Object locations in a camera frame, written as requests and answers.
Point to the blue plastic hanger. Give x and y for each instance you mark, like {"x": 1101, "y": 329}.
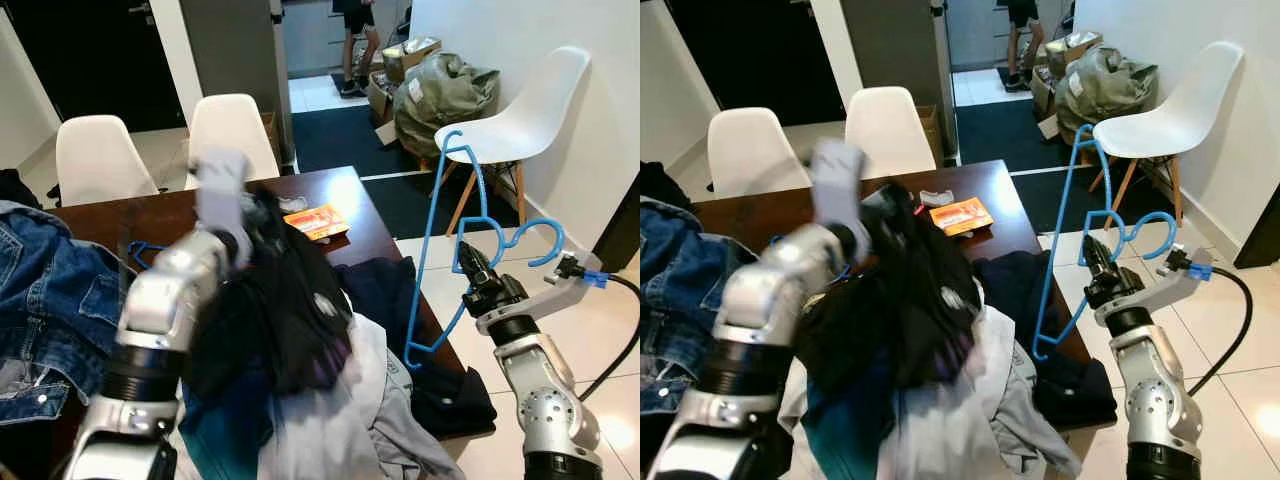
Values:
{"x": 535, "y": 221}
{"x": 1150, "y": 213}

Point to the black printed garment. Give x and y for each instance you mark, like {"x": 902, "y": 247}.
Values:
{"x": 900, "y": 320}
{"x": 280, "y": 320}

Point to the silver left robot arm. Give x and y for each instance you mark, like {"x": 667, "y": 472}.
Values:
{"x": 770, "y": 300}
{"x": 160, "y": 300}

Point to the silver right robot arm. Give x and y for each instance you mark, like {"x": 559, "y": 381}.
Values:
{"x": 1160, "y": 400}
{"x": 545, "y": 400}

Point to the dark wooden table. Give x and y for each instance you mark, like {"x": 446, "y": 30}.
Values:
{"x": 1000, "y": 190}
{"x": 350, "y": 200}

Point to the orange packet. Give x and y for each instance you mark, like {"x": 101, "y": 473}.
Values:
{"x": 960, "y": 215}
{"x": 320, "y": 220}

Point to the white plastic chair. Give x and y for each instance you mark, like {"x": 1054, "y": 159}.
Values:
{"x": 750, "y": 150}
{"x": 1180, "y": 115}
{"x": 520, "y": 125}
{"x": 890, "y": 125}
{"x": 100, "y": 160}
{"x": 232, "y": 125}

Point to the olive green bag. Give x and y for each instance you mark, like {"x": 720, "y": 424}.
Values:
{"x": 440, "y": 100}
{"x": 1100, "y": 95}

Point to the blue denim jacket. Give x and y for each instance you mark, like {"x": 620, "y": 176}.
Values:
{"x": 50, "y": 290}
{"x": 680, "y": 280}

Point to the cardboard box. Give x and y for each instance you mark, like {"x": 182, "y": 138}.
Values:
{"x": 1070, "y": 45}
{"x": 410, "y": 55}

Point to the white garment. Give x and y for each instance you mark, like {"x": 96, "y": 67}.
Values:
{"x": 960, "y": 440}
{"x": 330, "y": 440}

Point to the person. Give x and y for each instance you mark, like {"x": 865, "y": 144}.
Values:
{"x": 1022, "y": 45}
{"x": 358, "y": 50}

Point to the dark teal grey garment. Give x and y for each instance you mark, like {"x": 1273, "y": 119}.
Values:
{"x": 225, "y": 440}
{"x": 840, "y": 440}

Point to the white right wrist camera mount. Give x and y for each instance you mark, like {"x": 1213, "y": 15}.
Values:
{"x": 555, "y": 295}
{"x": 1165, "y": 285}

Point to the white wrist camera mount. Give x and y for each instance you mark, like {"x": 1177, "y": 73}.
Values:
{"x": 840, "y": 190}
{"x": 225, "y": 200}
{"x": 1165, "y": 285}
{"x": 555, "y": 295}

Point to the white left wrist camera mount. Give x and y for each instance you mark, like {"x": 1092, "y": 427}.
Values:
{"x": 225, "y": 200}
{"x": 840, "y": 190}

